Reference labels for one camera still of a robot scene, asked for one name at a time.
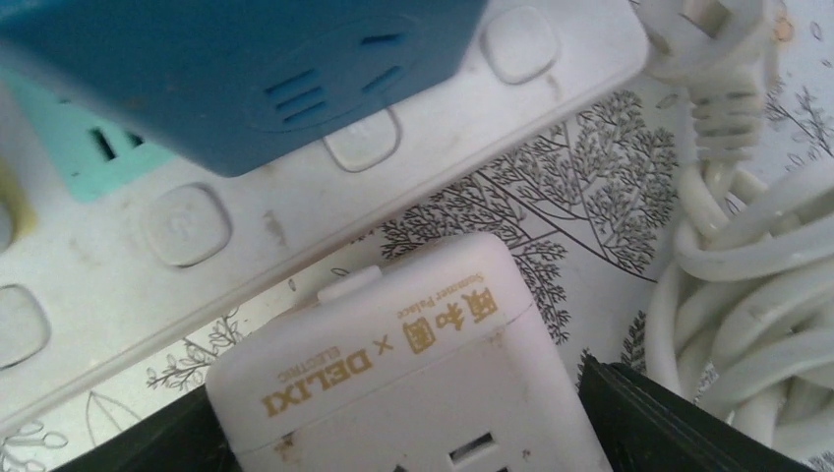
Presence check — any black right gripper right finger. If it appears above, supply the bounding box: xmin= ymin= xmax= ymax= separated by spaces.
xmin=578 ymin=355 xmax=810 ymax=472

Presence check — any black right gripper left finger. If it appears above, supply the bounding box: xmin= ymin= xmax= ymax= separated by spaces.
xmin=58 ymin=386 xmax=241 ymax=472

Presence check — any white multicolour power strip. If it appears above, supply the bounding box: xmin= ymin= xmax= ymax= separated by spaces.
xmin=1 ymin=1 xmax=649 ymax=435

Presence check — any white cube adapter with cord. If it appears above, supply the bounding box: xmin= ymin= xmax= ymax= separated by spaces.
xmin=206 ymin=233 xmax=610 ymax=471

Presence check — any blue cube socket adapter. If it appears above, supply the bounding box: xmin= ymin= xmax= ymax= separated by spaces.
xmin=1 ymin=1 xmax=486 ymax=177

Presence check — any white coiled cord bundle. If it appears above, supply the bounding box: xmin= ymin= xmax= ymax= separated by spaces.
xmin=638 ymin=0 xmax=834 ymax=460

